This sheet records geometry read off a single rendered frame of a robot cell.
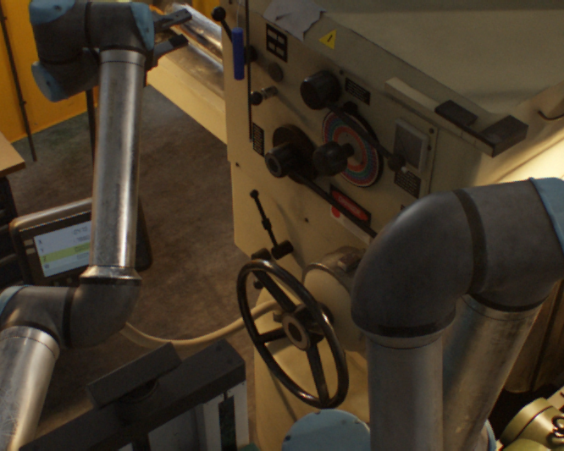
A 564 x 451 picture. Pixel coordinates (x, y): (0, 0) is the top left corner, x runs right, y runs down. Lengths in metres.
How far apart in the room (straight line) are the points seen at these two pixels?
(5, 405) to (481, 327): 0.84
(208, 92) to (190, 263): 1.29
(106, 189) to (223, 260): 2.35
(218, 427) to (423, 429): 0.48
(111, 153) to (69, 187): 2.79
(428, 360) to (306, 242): 1.26
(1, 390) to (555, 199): 0.99
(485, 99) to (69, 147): 3.32
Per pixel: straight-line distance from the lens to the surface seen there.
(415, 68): 1.77
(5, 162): 3.18
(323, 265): 2.03
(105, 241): 1.72
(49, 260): 2.42
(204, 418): 1.42
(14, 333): 1.70
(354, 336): 2.05
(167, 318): 3.83
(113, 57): 1.78
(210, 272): 4.00
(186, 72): 3.02
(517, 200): 0.99
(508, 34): 1.91
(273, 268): 1.92
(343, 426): 1.47
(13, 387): 1.62
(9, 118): 4.57
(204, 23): 3.00
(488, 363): 1.17
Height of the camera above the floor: 2.85
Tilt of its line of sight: 43 degrees down
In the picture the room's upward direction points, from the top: straight up
